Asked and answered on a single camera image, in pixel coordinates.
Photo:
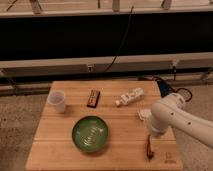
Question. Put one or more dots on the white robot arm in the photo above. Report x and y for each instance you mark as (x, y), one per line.
(168, 111)

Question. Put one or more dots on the green ceramic bowl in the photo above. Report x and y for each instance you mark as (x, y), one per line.
(90, 134)

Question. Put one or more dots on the dark chocolate bar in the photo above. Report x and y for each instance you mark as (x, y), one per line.
(93, 99)

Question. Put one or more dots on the white plastic bottle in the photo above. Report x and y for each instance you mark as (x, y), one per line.
(129, 97)

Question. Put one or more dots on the small white dish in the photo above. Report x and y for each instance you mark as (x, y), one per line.
(144, 114)

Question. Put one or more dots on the translucent plastic cup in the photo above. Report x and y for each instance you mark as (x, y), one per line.
(57, 100)

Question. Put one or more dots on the blue power adapter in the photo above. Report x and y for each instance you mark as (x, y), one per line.
(164, 88)

